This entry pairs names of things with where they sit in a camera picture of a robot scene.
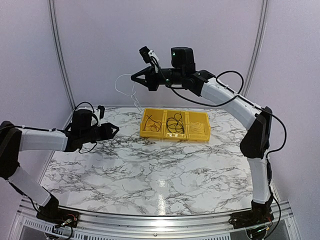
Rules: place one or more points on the yellow bin left compartment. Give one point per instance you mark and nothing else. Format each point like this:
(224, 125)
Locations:
(152, 124)

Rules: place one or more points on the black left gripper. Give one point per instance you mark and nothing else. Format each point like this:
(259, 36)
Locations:
(107, 132)

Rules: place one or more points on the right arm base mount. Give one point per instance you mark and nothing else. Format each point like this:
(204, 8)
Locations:
(249, 218)

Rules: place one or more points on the yellow bin middle compartment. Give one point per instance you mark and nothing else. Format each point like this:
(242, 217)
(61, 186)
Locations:
(175, 125)

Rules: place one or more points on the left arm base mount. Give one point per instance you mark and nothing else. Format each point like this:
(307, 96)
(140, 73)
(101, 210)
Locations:
(59, 216)

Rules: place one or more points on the aluminium frame left rear post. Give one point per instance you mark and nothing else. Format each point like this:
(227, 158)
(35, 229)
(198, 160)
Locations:
(59, 53)

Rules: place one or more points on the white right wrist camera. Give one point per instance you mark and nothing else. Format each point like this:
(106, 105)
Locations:
(148, 55)

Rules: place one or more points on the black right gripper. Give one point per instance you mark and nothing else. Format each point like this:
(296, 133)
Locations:
(150, 82)

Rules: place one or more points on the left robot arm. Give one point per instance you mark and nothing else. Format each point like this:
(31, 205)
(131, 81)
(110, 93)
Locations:
(85, 127)

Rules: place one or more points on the aluminium front rail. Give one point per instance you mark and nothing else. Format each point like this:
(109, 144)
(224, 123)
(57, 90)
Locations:
(108, 226)

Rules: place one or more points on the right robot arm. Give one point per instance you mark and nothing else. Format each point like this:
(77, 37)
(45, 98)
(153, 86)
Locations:
(256, 120)

